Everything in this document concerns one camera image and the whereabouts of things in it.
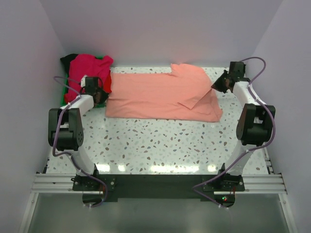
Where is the salmon pink t-shirt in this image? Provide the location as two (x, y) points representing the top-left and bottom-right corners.
(105, 64), (223, 122)

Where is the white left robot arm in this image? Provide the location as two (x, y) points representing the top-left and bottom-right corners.
(48, 75), (108, 190)

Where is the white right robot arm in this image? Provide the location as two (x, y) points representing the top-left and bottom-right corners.
(211, 57), (276, 191)

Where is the red t-shirt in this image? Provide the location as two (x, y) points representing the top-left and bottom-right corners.
(103, 74), (112, 94)

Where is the magenta t-shirt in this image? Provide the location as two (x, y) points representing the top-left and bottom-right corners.
(64, 54), (114, 104)

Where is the black t-shirt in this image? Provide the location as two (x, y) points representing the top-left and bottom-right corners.
(60, 53), (78, 75)

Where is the green plastic bin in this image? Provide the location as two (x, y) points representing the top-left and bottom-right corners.
(60, 56), (106, 111)

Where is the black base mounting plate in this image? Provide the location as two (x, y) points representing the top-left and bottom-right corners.
(71, 174), (245, 207)

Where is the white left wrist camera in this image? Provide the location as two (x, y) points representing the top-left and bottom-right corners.
(80, 75), (87, 87)

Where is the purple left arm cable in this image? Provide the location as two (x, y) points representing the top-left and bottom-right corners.
(52, 76), (108, 208)

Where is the aluminium frame rail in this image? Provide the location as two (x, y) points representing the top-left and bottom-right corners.
(31, 173), (287, 194)

